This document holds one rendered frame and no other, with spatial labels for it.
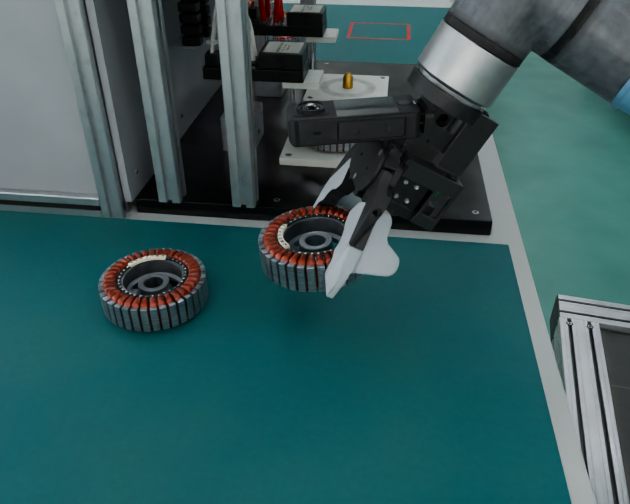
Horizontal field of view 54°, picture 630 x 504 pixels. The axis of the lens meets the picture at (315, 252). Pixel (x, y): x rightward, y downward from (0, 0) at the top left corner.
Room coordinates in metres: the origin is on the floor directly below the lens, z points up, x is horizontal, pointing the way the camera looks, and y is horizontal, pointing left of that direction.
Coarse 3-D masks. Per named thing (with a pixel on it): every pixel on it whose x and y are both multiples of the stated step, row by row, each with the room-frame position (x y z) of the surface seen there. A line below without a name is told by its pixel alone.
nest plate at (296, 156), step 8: (288, 144) 0.87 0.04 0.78; (288, 152) 0.84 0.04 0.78; (296, 152) 0.84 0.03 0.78; (304, 152) 0.84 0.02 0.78; (312, 152) 0.84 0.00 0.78; (320, 152) 0.84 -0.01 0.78; (328, 152) 0.84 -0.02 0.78; (336, 152) 0.84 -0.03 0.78; (344, 152) 0.84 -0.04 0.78; (280, 160) 0.82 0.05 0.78; (288, 160) 0.82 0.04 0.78; (296, 160) 0.82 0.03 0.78; (304, 160) 0.82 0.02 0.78; (312, 160) 0.82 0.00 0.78; (320, 160) 0.81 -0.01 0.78; (328, 160) 0.81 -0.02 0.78; (336, 160) 0.81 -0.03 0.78
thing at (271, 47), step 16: (272, 48) 0.89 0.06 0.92; (288, 48) 0.89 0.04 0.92; (304, 48) 0.89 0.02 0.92; (256, 64) 0.89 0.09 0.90; (272, 64) 0.87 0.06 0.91; (288, 64) 0.86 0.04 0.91; (304, 64) 0.88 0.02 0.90; (256, 80) 0.87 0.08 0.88; (272, 80) 0.86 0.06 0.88; (288, 80) 0.86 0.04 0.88; (304, 80) 0.87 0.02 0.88; (320, 80) 0.88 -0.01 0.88
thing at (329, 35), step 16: (272, 16) 1.16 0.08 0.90; (288, 16) 1.11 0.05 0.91; (304, 16) 1.10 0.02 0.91; (320, 16) 1.10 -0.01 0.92; (256, 32) 1.11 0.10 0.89; (272, 32) 1.11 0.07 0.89; (288, 32) 1.11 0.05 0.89; (304, 32) 1.10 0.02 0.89; (320, 32) 1.10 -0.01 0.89; (336, 32) 1.13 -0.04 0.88
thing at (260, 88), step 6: (258, 84) 1.11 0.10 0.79; (264, 84) 1.11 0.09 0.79; (270, 84) 1.11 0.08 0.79; (276, 84) 1.11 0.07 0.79; (258, 90) 1.11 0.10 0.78; (264, 90) 1.11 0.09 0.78; (270, 90) 1.11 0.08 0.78; (276, 90) 1.11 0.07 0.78; (282, 90) 1.12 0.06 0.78; (264, 96) 1.11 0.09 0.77; (270, 96) 1.11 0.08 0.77; (276, 96) 1.11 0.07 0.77
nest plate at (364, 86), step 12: (324, 84) 1.14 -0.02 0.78; (336, 84) 1.14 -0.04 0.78; (360, 84) 1.14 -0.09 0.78; (372, 84) 1.14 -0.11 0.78; (384, 84) 1.14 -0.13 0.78; (312, 96) 1.08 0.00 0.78; (324, 96) 1.08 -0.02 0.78; (336, 96) 1.08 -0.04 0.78; (348, 96) 1.08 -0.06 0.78; (360, 96) 1.08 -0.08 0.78; (372, 96) 1.08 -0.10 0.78
